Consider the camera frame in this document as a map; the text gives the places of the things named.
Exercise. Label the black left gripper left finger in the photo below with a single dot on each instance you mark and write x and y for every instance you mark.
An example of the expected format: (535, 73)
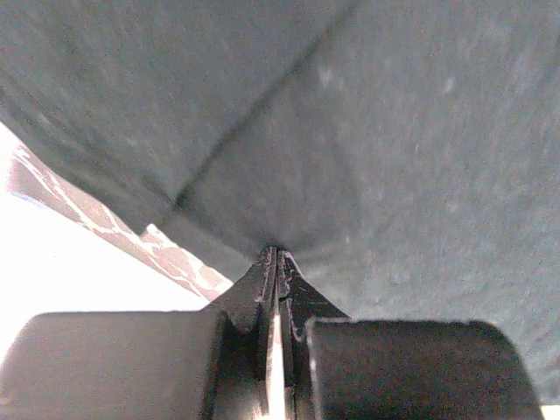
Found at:
(206, 364)

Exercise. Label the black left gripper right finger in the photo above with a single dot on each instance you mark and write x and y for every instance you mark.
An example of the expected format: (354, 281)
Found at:
(336, 367)

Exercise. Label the black t shirt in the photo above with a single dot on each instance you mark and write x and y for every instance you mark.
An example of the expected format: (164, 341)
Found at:
(405, 152)

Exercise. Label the black marble pattern mat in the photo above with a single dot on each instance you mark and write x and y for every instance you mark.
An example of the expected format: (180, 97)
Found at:
(23, 173)

